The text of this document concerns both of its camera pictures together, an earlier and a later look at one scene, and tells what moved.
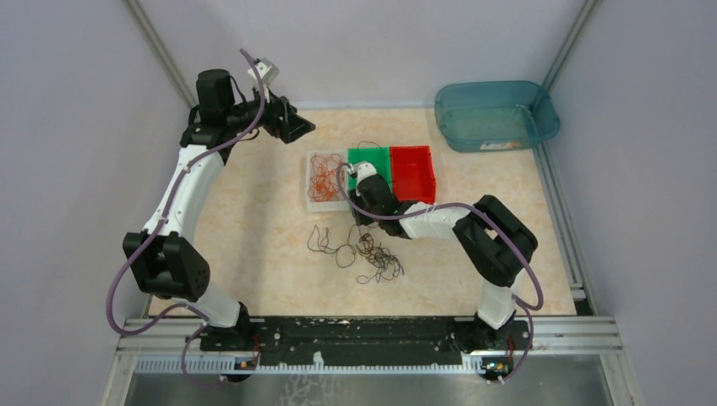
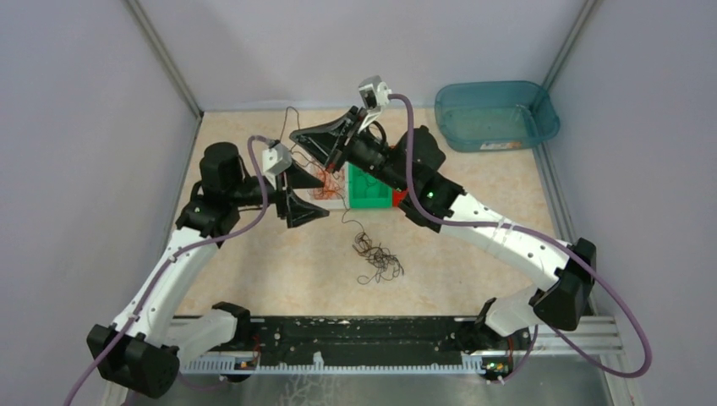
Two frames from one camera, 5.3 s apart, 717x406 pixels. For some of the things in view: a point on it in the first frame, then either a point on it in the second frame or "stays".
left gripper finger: (298, 127) → (299, 178)
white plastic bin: (323, 193) stays
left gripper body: (272, 123) → (281, 194)
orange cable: (324, 184) stays
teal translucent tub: (481, 116) stays
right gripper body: (361, 204) → (361, 150)
